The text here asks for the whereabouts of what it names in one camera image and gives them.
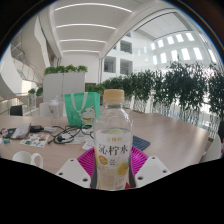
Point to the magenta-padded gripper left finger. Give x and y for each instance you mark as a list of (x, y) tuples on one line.
[(71, 171)]

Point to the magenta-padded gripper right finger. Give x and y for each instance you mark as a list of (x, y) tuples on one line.
[(151, 170)]

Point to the clear lemon water bottle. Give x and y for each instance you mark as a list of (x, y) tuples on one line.
[(112, 140)]

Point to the dark blue calculator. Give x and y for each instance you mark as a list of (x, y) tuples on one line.
[(140, 142)]

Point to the white paper sheet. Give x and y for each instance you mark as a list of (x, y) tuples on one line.
[(88, 145)]

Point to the white mug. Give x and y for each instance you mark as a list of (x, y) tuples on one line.
[(26, 157)]

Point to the colourful sticker sheet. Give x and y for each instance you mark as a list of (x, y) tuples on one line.
[(34, 140)]

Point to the black power adapter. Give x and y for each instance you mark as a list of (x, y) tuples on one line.
[(36, 128)]

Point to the clear plastic drinking bottle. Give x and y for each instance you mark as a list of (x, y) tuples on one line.
[(54, 111)]

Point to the green tote bag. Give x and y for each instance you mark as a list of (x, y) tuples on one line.
[(81, 108)]

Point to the grey pouch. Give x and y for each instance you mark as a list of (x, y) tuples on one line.
[(20, 131)]

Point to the small potted plants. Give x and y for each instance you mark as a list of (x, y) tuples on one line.
[(36, 95)]

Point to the row of green bushes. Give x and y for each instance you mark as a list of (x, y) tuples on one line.
[(173, 86)]

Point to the white planter box with plants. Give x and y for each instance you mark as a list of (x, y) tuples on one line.
[(65, 85)]

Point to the ceiling light strips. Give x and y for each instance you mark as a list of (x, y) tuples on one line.
[(88, 25)]

